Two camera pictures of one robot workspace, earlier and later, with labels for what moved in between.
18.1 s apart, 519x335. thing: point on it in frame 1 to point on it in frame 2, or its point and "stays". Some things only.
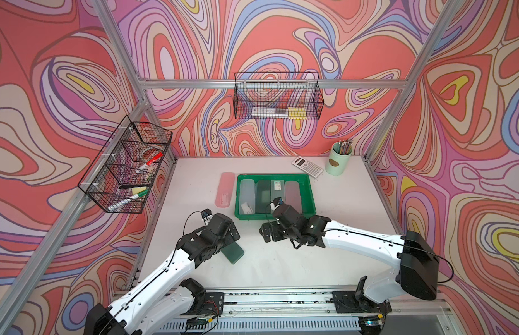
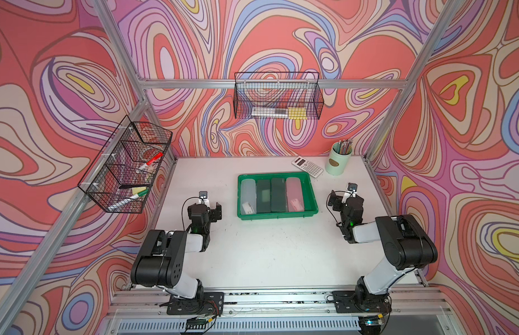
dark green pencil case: x=233 y=252 to x=277 y=195
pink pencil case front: x=292 y=195 stays
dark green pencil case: x=263 y=196 stays
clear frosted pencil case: x=247 y=197 stays
